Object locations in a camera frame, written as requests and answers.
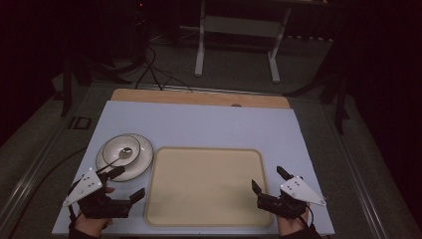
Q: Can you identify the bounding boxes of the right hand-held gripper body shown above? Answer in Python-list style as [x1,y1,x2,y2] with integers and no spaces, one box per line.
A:
[257,175,327,220]

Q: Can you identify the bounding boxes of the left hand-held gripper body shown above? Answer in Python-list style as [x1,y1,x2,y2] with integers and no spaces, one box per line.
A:
[63,167,134,220]

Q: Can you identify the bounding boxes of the metal spoon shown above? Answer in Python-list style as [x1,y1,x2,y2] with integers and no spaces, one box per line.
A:
[96,146,134,174]

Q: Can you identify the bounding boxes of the white bowl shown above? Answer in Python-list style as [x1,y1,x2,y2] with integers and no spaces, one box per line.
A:
[102,134,142,168]

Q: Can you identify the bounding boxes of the white round plate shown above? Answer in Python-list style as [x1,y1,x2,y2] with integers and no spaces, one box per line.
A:
[95,132,154,183]

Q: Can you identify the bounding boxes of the person's right hand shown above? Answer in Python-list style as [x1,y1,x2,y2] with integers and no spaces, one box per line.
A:
[277,212,312,237]

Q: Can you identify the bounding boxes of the person's left hand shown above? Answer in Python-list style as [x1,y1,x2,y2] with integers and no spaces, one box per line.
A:
[74,213,113,238]

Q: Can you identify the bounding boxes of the beige tray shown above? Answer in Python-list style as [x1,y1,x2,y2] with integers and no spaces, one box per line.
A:
[144,145,275,228]

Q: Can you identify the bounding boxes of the black floor socket box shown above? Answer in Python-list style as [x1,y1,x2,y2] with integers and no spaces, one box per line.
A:
[68,116,93,131]

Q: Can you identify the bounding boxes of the light blue table mat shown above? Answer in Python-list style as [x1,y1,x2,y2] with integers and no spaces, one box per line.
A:
[51,100,336,237]

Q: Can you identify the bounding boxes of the black metal stand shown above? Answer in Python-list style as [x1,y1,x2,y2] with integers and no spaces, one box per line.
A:
[59,49,133,118]
[283,71,351,136]

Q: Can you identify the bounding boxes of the white metal stand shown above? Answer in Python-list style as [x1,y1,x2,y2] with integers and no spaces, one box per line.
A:
[193,0,293,84]

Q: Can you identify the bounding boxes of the right hand-held gripper cable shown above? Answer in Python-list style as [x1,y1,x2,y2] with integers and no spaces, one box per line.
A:
[298,204,317,233]

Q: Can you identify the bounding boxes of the black floor cable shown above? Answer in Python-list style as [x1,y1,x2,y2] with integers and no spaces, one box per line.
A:
[8,146,89,238]

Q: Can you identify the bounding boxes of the black floor cables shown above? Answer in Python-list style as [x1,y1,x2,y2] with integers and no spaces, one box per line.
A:
[133,44,194,93]

